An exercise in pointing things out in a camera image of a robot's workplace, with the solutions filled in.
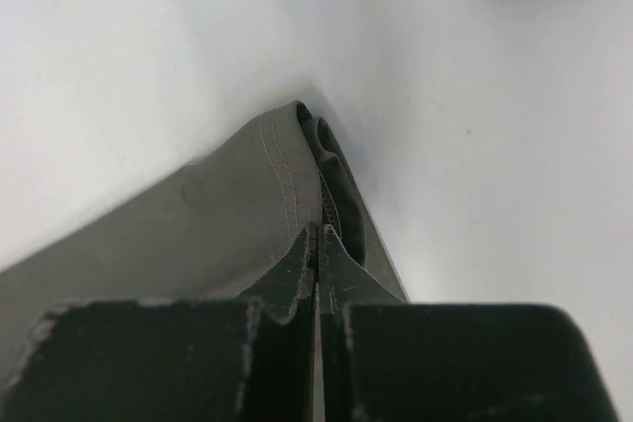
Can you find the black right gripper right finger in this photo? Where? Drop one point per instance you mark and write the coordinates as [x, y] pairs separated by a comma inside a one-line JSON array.
[[388, 360]]

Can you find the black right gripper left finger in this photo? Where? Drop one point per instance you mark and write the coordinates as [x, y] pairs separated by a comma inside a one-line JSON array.
[[246, 358]]

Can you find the grey t-shirt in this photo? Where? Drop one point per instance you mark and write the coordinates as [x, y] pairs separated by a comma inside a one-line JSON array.
[[210, 228]]

